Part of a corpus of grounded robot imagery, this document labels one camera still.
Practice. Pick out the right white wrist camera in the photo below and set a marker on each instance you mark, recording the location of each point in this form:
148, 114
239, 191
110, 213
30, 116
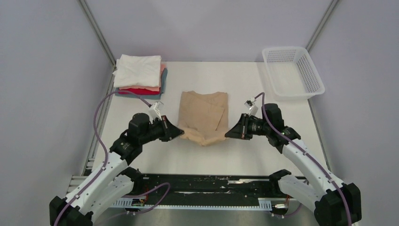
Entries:
252, 108

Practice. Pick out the left side aluminium rail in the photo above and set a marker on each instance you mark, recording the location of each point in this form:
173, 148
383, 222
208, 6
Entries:
95, 145

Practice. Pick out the corner aluminium post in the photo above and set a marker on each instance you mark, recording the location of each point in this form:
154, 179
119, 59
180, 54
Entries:
97, 31
323, 21

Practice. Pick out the left corner aluminium post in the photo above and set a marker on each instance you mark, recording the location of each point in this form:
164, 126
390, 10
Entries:
97, 31

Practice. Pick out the blue grey folded t shirt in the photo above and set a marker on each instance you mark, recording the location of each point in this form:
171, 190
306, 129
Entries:
150, 97

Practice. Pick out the red folded t shirt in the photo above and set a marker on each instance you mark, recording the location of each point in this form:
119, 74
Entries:
144, 92

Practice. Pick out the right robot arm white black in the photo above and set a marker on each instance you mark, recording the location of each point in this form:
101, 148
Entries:
332, 201

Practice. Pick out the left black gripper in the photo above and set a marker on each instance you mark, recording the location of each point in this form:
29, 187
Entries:
169, 131

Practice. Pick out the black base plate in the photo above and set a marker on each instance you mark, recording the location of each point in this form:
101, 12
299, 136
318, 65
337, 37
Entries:
212, 190

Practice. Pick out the right corner aluminium post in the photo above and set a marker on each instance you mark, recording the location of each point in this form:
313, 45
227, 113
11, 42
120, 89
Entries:
323, 21

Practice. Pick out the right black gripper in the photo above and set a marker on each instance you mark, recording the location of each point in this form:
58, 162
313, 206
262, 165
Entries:
240, 130

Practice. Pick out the pink folded t shirt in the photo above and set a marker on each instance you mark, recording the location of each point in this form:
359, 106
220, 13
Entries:
153, 89

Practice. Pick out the white folded t shirt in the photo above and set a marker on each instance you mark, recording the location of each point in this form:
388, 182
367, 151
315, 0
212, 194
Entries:
137, 71

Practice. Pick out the white plastic basket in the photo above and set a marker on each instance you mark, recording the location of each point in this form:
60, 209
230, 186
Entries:
292, 74

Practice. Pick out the aluminium frame rail front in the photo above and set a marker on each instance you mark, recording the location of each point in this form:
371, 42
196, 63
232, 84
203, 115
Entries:
218, 180

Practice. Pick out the beige t shirt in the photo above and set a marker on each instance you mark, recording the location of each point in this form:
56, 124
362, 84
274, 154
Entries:
204, 118

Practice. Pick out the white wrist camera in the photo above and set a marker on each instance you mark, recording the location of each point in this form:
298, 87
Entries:
155, 110
252, 108

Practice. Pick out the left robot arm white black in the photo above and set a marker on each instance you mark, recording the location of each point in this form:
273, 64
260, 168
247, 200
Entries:
114, 178

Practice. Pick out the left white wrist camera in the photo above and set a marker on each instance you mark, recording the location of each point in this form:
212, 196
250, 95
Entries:
155, 110

